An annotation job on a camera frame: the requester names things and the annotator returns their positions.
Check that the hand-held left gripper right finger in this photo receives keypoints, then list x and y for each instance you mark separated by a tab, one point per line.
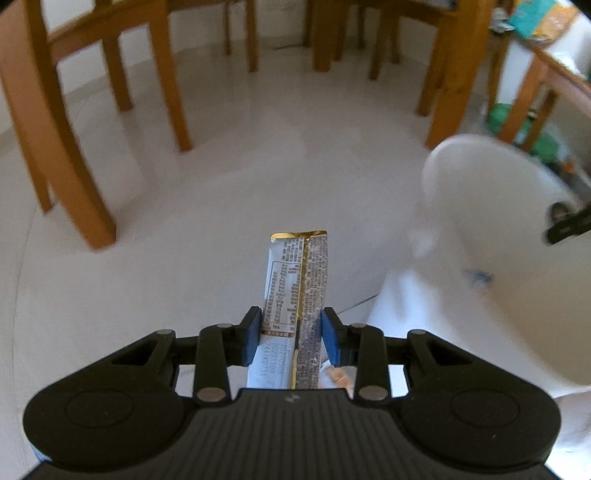
330	334

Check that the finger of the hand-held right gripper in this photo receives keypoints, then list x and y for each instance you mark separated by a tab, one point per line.
568	227

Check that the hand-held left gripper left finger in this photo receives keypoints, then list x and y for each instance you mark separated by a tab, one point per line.
253	334

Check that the silver gold snack wrapper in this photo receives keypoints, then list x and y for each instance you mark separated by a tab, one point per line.
291	286

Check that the white plastic bin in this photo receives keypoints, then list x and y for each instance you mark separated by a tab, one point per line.
485	207

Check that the tan wrapper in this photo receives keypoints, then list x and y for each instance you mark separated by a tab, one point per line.
337	376

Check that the green plastic container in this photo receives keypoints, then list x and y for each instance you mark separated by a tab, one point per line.
503	117

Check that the wooden chair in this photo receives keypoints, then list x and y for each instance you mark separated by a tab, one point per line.
323	37
116	69
251	37
521	101
27	138

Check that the wooden table leg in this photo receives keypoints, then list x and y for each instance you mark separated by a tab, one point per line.
457	69
171	78
429	74
69	152

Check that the teal and orange packet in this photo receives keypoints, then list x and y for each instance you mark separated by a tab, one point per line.
531	16

